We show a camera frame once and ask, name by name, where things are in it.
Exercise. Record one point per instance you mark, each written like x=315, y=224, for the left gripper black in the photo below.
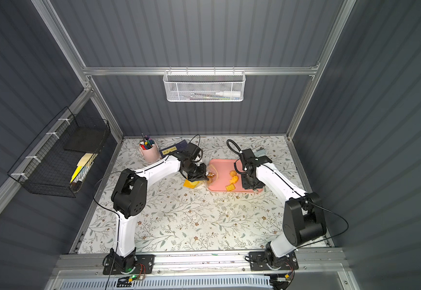
x=199, y=173

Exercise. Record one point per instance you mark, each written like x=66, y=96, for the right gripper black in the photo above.
x=248, y=179

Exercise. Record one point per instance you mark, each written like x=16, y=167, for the clear resealable bag yellow zip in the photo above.
x=197, y=181

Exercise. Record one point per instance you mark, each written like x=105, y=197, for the square yellow cracker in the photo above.
x=230, y=187

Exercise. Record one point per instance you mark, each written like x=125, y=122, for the yellow cookie pile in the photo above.
x=234, y=179

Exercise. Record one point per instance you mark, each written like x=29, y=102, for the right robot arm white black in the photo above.
x=303, y=215

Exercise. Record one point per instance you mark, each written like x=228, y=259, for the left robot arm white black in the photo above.
x=130, y=195

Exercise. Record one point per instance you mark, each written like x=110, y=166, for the pink plastic tray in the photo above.
x=221, y=170

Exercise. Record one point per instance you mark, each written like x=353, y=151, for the dark blue book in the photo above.
x=180, y=146

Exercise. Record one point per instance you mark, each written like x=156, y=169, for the small pale green eraser box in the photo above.
x=259, y=151

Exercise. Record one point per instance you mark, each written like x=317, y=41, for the pink pen cup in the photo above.
x=149, y=149

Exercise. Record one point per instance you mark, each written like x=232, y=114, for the white marker in basket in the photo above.
x=228, y=95

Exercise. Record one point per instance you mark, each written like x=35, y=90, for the yellow notepad in basket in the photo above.
x=83, y=167

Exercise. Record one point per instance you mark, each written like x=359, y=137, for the black slab in side basket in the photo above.
x=87, y=140

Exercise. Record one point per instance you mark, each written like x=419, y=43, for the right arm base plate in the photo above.
x=267, y=261

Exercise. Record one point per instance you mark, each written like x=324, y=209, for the white wire wall basket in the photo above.
x=198, y=85

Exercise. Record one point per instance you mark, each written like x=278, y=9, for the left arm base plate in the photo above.
x=133, y=264

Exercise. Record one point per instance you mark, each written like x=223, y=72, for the black wire side basket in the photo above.
x=47, y=168

